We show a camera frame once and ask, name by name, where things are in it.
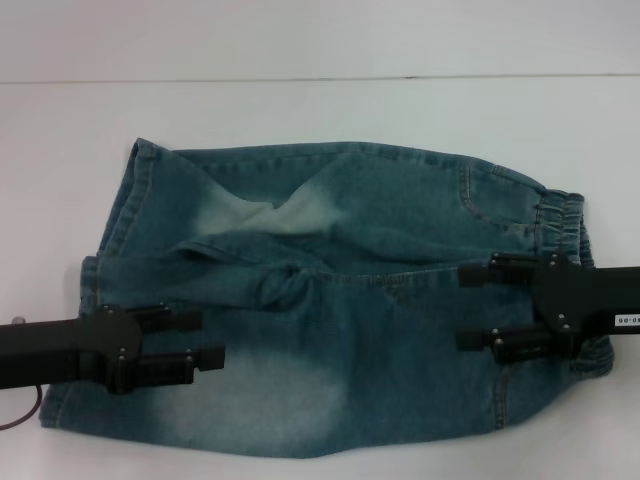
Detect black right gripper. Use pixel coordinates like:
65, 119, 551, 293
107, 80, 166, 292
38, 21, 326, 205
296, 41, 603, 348
455, 253, 640, 365

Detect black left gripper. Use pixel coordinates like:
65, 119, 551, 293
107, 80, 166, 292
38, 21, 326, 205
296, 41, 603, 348
0, 304, 227, 395

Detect dark thin cable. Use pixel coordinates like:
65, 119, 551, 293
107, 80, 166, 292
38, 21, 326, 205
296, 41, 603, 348
0, 385, 44, 431

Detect blue denim shorts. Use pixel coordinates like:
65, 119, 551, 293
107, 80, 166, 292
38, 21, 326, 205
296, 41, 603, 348
38, 138, 615, 459

